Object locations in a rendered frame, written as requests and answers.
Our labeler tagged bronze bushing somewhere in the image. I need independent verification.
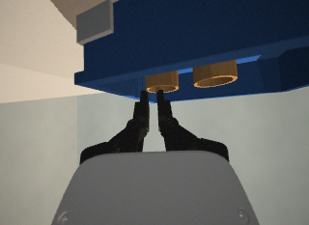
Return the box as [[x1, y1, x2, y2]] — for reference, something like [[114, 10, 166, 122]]
[[192, 60, 238, 88], [145, 70, 179, 93]]

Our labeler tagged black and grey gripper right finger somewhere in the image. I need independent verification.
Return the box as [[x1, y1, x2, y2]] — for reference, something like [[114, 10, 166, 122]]
[[157, 90, 230, 163]]

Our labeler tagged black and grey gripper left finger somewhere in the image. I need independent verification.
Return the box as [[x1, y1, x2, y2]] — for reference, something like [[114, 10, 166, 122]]
[[79, 91, 150, 165]]

